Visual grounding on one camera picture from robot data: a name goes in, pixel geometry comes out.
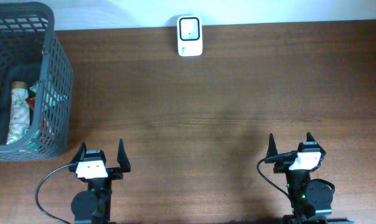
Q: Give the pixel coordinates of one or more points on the orange red snack bar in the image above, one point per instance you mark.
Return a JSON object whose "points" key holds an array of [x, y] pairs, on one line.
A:
{"points": [[31, 102]]}

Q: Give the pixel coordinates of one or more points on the grey plastic mesh basket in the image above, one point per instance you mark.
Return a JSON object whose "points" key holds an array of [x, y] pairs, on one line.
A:
{"points": [[30, 52]]}

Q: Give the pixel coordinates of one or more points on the teal snack packet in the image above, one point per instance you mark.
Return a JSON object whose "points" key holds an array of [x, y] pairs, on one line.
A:
{"points": [[51, 96]]}

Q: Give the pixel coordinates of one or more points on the white barcode scanner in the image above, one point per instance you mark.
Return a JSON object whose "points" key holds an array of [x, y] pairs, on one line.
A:
{"points": [[189, 36]]}

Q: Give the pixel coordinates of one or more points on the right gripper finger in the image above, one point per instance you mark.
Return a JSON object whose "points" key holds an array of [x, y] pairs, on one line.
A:
{"points": [[272, 150], [309, 137]]}

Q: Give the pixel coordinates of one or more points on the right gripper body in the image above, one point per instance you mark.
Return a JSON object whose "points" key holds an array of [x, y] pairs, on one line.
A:
{"points": [[282, 166]]}

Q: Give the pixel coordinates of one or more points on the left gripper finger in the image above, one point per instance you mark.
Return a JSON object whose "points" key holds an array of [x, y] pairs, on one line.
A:
{"points": [[79, 156], [122, 158]]}

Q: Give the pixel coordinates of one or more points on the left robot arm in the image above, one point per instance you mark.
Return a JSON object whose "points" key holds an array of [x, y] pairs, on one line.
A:
{"points": [[93, 205]]}

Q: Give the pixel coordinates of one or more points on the white floral cream tube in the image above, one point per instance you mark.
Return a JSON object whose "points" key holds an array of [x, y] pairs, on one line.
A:
{"points": [[19, 123]]}

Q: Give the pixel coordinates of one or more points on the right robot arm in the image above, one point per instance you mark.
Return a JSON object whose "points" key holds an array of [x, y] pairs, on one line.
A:
{"points": [[310, 199]]}

